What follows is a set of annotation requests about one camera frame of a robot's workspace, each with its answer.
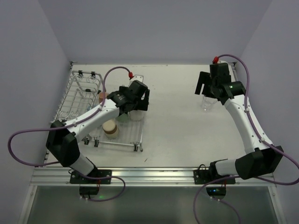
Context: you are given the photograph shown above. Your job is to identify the white ceramic mug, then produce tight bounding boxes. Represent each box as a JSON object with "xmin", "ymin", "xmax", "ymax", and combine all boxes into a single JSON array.
[{"xmin": 129, "ymin": 110, "xmax": 144, "ymax": 121}]

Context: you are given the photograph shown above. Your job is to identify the light green cup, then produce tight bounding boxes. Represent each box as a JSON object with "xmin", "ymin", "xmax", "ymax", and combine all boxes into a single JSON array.
[{"xmin": 115, "ymin": 113, "xmax": 129, "ymax": 123}]

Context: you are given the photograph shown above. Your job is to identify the clear glass cup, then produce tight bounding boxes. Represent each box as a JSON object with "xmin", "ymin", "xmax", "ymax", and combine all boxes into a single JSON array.
[{"xmin": 201, "ymin": 96, "xmax": 215, "ymax": 112}]

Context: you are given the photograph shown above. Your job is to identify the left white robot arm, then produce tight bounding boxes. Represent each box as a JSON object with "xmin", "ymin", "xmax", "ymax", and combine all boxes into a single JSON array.
[{"xmin": 46, "ymin": 80, "xmax": 150, "ymax": 179}]

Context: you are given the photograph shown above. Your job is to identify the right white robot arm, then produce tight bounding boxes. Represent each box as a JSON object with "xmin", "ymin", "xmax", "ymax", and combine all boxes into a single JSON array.
[{"xmin": 195, "ymin": 63, "xmax": 283, "ymax": 181}]

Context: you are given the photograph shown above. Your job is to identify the pink ceramic mug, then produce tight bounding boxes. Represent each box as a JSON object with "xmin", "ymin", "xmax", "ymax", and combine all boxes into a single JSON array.
[{"xmin": 98, "ymin": 92, "xmax": 109, "ymax": 103}]

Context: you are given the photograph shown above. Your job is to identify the beige brown cup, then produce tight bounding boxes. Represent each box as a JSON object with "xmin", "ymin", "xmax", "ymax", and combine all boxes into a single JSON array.
[{"xmin": 102, "ymin": 119, "xmax": 119, "ymax": 139}]

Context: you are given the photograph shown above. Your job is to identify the left black control box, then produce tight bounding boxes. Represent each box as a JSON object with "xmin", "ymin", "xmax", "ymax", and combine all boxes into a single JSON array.
[{"xmin": 79, "ymin": 186, "xmax": 99, "ymax": 196}]

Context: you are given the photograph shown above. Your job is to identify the black control box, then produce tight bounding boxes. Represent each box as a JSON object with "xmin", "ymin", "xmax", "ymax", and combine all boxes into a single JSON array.
[
  {"xmin": 206, "ymin": 187, "xmax": 227, "ymax": 200},
  {"xmin": 79, "ymin": 186, "xmax": 99, "ymax": 196}
]

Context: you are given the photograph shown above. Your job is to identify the right black control box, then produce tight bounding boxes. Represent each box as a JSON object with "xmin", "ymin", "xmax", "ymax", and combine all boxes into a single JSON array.
[{"xmin": 206, "ymin": 187, "xmax": 227, "ymax": 200}]

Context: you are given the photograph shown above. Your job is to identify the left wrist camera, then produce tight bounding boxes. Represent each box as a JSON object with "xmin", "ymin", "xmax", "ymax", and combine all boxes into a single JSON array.
[{"xmin": 129, "ymin": 75, "xmax": 144, "ymax": 83}]

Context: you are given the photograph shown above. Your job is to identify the silver wire dish rack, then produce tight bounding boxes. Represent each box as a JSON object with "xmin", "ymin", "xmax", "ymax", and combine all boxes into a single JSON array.
[{"xmin": 47, "ymin": 70, "xmax": 150, "ymax": 151}]

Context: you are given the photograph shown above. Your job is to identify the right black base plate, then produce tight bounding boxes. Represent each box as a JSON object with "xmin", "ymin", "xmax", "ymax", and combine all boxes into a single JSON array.
[{"xmin": 193, "ymin": 164, "xmax": 228, "ymax": 184}]

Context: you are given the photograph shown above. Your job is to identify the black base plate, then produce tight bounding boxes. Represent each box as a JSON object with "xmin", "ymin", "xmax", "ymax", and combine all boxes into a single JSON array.
[
  {"xmin": 193, "ymin": 164, "xmax": 228, "ymax": 184},
  {"xmin": 70, "ymin": 169, "xmax": 112, "ymax": 184}
]

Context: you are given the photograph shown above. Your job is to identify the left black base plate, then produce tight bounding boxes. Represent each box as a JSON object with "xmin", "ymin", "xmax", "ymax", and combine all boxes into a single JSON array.
[{"xmin": 70, "ymin": 169, "xmax": 112, "ymax": 184}]

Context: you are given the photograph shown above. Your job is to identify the aluminium mounting rail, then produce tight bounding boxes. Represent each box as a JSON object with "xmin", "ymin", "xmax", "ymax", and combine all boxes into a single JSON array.
[{"xmin": 31, "ymin": 167, "xmax": 276, "ymax": 186}]

